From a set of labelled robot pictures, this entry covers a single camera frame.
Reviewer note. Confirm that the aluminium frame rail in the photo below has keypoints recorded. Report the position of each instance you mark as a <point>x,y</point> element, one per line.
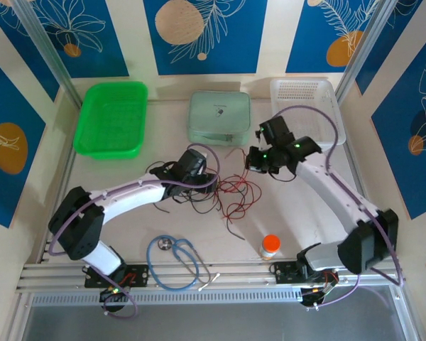
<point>234,280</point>

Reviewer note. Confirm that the mint green zip pouch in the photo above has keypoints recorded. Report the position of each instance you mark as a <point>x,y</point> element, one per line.
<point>220,117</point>

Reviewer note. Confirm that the grey metal sheet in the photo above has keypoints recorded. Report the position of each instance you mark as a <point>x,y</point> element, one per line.
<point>216,323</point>

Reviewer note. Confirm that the white plastic basket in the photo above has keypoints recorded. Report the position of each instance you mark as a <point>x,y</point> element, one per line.
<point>305,92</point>

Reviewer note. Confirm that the green plastic basket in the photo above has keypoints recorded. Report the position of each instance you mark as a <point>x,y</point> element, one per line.
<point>110,117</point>

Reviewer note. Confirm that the blue stethoscope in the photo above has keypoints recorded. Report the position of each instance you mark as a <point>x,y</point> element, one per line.
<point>164,243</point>

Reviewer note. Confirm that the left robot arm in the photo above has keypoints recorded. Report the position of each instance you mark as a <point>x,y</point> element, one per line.
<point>135,193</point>

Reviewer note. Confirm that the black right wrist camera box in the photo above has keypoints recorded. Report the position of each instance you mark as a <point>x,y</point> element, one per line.
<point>275,128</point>

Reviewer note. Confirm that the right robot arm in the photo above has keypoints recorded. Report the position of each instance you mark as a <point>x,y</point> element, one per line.
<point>326,188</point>

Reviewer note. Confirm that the orange cap pill bottle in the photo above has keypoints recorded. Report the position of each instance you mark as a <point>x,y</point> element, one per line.
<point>271,243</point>

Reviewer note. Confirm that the blue floral wall panel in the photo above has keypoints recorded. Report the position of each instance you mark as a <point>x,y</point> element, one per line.
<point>7,17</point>
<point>305,35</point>
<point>404,35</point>
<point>92,53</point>
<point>7,184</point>
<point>412,177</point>
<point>234,53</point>

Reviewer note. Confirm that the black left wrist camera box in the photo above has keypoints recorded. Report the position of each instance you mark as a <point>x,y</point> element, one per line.
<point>191,161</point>

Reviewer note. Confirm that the aluminium frame post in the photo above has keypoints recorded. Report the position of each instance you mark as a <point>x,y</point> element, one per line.
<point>48,53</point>
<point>367,53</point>

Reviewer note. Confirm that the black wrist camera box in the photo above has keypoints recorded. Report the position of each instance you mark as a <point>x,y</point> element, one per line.
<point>275,128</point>
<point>191,161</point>

